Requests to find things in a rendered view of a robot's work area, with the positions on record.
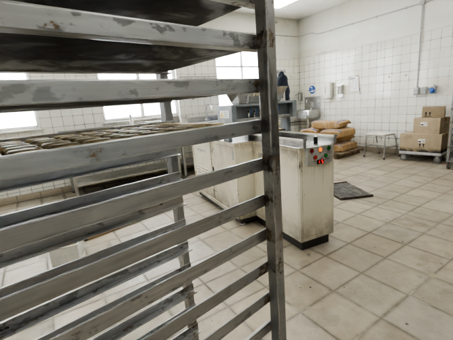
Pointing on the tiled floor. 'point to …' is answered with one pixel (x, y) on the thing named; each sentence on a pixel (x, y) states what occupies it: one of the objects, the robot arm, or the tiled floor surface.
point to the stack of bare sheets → (348, 191)
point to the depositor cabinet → (245, 193)
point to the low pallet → (346, 152)
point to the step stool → (381, 142)
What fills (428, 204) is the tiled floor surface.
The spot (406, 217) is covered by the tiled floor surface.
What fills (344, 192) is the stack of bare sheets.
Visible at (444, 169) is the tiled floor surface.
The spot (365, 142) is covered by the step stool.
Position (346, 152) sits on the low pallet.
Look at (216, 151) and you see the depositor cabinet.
